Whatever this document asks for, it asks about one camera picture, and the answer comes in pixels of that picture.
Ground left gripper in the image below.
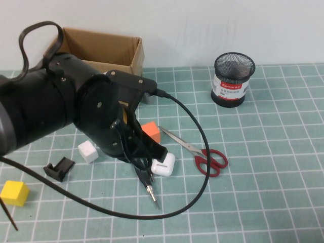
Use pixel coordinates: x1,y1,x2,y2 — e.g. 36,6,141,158
97,118,168,167

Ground black precision screwdriver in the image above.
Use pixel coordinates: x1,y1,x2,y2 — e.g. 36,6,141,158
133,161,161,211

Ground red-handled scissors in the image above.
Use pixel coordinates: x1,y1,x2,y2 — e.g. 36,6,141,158
158,126,228,178

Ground white earbuds case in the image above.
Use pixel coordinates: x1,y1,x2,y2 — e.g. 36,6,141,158
151,151,176,177

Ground orange foam cube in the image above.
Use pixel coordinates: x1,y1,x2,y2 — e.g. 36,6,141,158
140,121,161,142

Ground white foam cube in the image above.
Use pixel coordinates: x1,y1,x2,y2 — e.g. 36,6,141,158
77,140,99,164

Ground black mesh pen holder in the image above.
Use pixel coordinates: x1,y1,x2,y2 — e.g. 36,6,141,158
210,52,256,109

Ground brown cardboard box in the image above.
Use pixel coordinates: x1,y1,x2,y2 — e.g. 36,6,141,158
43,27,145,86

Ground yellow foam cube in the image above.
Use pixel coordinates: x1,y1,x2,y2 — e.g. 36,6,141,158
0,180,30,208

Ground black zip tie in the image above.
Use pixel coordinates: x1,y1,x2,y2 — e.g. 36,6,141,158
0,196,19,231

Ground black left camera cable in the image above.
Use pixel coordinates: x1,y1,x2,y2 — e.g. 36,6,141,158
0,88,211,219

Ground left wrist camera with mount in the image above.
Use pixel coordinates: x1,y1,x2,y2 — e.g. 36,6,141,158
103,70,159,119

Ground black plastic bracket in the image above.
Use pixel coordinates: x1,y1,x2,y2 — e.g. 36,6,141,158
43,156,75,183

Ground thin black left gripper cable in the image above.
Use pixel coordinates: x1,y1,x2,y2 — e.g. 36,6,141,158
0,21,64,82

